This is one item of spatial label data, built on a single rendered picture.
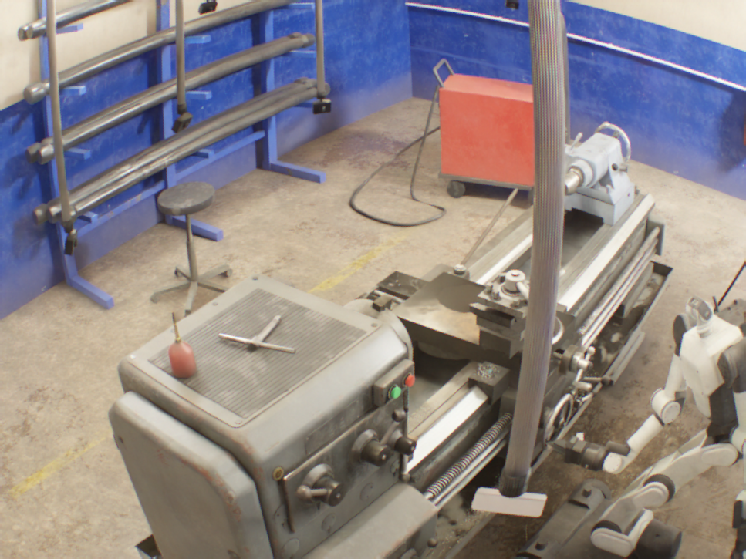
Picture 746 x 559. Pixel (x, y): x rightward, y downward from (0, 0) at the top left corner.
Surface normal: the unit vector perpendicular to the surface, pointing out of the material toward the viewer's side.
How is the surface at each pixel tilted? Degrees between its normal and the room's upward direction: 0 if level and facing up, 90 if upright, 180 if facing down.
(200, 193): 0
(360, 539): 32
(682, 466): 90
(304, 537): 90
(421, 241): 0
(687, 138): 90
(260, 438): 45
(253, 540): 90
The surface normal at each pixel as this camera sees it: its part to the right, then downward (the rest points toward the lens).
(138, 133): 0.79, 0.27
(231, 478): 0.55, -0.40
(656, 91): -0.61, 0.40
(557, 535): -0.04, -0.88
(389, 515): 0.40, -0.59
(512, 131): -0.29, 0.48
